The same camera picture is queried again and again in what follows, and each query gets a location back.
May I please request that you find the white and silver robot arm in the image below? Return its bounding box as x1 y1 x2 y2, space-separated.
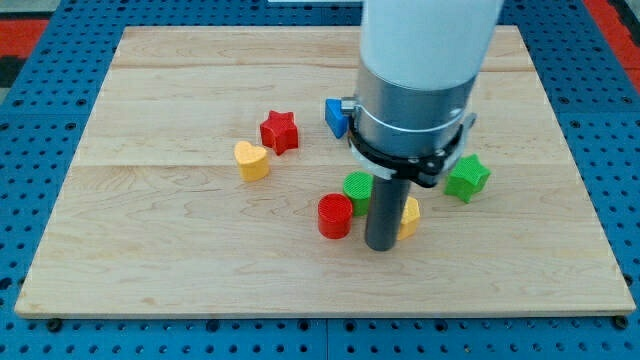
355 0 503 158

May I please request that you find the red cylinder block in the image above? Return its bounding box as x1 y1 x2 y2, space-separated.
317 193 353 239

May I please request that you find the green cylinder block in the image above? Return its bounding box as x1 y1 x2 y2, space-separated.
342 171 373 216

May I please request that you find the blue block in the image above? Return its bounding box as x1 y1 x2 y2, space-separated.
325 98 348 139

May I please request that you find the red star block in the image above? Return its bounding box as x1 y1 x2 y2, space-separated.
259 110 299 156

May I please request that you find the yellow heart block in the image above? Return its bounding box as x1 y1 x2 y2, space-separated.
234 141 270 182

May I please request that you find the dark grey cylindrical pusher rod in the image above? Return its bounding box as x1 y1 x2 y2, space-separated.
365 176 411 251

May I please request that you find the yellow hexagon block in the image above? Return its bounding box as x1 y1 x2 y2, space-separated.
396 196 421 240

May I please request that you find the light wooden board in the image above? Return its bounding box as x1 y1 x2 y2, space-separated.
15 26 636 319

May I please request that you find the green star block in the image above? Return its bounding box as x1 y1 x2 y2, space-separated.
444 154 492 203

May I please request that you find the black ring clamp bracket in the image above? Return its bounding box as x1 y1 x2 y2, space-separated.
347 113 477 188

